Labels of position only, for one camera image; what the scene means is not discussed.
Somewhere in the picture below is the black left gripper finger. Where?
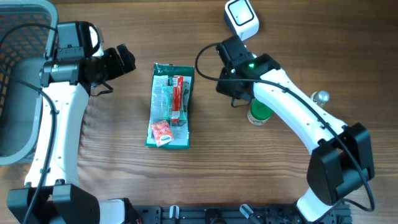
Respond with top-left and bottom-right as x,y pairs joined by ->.
117,44 -> 136,73
102,48 -> 125,80

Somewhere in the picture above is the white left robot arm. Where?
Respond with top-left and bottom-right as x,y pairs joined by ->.
7,21 -> 142,223

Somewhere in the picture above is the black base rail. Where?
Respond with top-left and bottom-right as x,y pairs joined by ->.
124,203 -> 353,224

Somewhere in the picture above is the yellow oil bottle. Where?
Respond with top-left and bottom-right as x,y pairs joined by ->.
310,90 -> 330,108

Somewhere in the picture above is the light green sachet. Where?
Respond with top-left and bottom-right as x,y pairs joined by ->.
161,85 -> 190,120

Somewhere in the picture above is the orange tissue pack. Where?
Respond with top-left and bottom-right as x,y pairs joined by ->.
150,119 -> 174,147

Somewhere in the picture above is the green glove package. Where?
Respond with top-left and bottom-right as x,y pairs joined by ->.
145,63 -> 194,149

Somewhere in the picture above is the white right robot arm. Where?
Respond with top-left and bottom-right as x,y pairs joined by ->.
216,35 -> 375,223

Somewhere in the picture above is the red sachet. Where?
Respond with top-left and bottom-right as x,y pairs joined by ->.
170,76 -> 183,122

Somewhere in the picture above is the grey plastic basket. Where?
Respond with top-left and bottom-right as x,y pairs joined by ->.
1,0 -> 58,166

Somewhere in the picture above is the white barcode scanner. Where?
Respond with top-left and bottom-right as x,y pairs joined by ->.
224,0 -> 259,41

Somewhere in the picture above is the green lid jar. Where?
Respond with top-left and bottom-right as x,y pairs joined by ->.
248,100 -> 274,126

